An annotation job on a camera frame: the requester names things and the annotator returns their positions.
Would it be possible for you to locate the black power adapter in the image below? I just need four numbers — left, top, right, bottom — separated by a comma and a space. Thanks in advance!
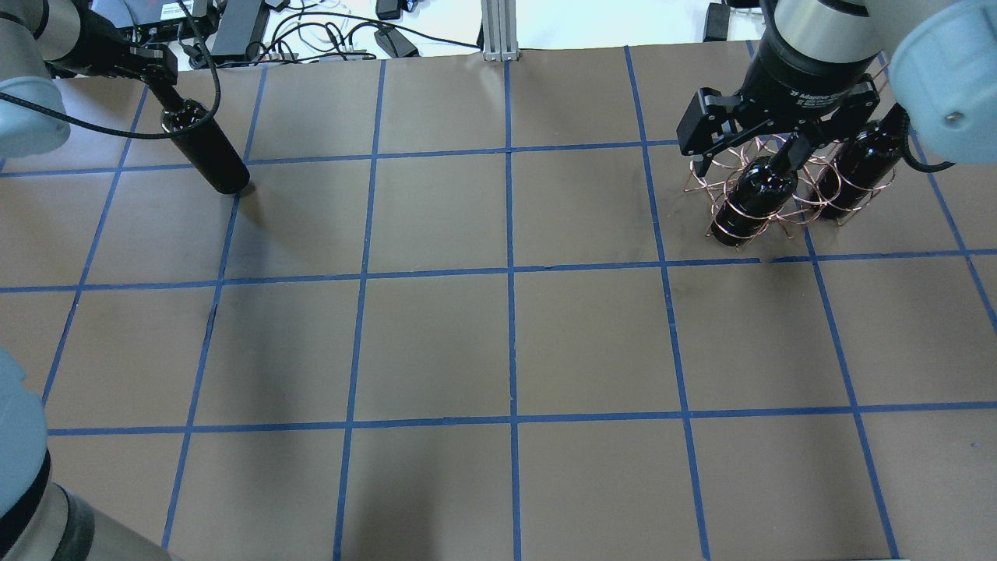
210, 0, 270, 65

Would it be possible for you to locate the dark wine bottle in rack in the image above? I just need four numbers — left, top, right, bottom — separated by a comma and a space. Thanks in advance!
710, 155, 798, 246

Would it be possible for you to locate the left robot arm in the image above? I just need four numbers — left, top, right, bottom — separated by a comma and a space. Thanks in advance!
1, 1, 175, 560

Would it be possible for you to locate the dark wine bottle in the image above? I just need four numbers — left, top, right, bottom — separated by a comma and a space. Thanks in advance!
160, 99, 250, 195
710, 155, 798, 246

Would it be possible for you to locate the black braided cable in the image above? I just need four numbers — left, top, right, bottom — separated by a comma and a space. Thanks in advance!
0, 0, 223, 141

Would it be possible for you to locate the aluminium frame post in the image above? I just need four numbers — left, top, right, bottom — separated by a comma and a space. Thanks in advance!
481, 0, 520, 62

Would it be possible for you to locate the copper wire wine rack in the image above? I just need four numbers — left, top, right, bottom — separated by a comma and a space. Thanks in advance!
684, 66, 912, 242

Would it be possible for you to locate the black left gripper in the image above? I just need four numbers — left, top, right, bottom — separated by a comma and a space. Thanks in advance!
78, 12, 185, 117

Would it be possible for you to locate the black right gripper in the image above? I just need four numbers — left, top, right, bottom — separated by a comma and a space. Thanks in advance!
676, 35, 882, 178

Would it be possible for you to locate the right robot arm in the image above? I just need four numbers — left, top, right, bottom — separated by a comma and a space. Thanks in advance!
676, 1, 996, 175

